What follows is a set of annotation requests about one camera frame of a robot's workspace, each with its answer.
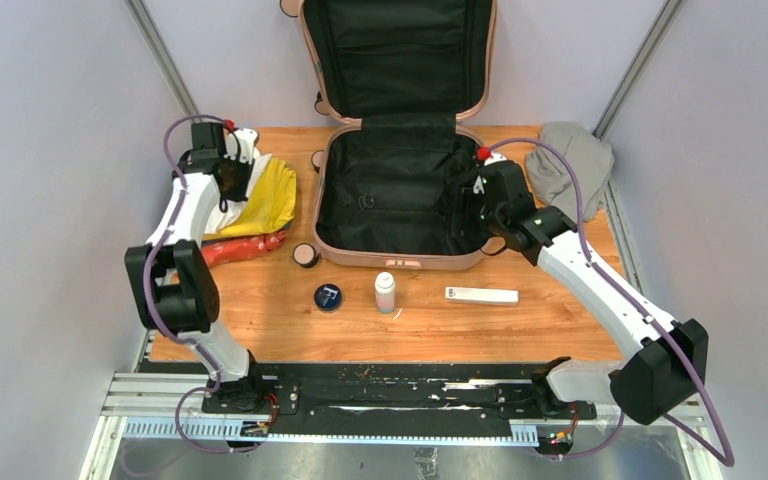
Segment yellow garment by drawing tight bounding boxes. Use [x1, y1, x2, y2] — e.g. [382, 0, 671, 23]
[204, 154, 297, 240]

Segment red white tie-dye jeans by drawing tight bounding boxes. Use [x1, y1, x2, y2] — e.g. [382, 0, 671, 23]
[201, 230, 288, 268]

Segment white rectangular box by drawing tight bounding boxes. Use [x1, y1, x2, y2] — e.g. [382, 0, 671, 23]
[444, 286, 520, 306]

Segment white small bottle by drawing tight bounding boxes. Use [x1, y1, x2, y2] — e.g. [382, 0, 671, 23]
[374, 272, 396, 314]

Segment round navy tin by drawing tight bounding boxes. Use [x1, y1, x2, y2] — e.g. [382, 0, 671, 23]
[313, 283, 343, 313]

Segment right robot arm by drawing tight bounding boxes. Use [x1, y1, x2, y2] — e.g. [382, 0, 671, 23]
[451, 160, 711, 425]

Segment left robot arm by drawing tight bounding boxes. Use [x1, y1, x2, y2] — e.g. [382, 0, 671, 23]
[124, 114, 268, 413]

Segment grey crumpled cloth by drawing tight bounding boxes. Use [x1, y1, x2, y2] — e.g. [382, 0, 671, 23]
[525, 122, 614, 222]

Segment pink open suitcase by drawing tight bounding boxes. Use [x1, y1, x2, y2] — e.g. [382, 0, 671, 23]
[281, 1, 497, 270]

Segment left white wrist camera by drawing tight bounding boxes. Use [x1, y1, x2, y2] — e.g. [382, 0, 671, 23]
[228, 128, 259, 164]

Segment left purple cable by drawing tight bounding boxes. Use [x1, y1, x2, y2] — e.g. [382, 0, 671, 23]
[141, 114, 279, 456]

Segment purple cable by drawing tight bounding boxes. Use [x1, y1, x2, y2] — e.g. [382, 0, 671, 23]
[483, 137, 735, 468]
[141, 114, 279, 456]

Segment aluminium frame rail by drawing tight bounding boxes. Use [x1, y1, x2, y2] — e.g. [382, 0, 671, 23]
[81, 362, 721, 479]

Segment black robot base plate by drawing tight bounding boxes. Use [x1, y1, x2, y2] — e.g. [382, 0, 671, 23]
[145, 362, 597, 445]

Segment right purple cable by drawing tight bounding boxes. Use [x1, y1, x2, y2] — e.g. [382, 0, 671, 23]
[483, 137, 735, 468]

